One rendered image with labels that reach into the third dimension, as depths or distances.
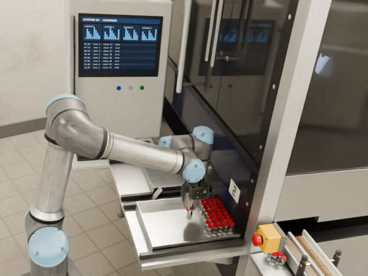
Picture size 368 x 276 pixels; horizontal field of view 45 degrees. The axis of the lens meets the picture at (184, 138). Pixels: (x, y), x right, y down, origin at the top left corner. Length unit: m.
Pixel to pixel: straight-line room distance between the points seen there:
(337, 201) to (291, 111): 0.48
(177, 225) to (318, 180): 0.55
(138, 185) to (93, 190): 1.48
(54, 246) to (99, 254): 1.44
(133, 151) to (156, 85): 1.05
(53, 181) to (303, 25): 0.88
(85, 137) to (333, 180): 0.89
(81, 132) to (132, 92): 1.09
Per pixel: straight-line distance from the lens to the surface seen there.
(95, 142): 1.24
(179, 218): 1.77
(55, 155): 1.40
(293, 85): 1.35
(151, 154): 1.32
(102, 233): 3.02
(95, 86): 2.25
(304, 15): 1.31
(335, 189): 1.69
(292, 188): 1.57
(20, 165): 3.72
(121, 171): 2.01
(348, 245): 1.95
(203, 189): 1.63
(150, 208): 1.80
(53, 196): 1.48
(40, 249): 1.44
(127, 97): 2.31
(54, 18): 3.92
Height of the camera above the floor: 1.99
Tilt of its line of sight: 28 degrees down
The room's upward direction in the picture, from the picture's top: 7 degrees clockwise
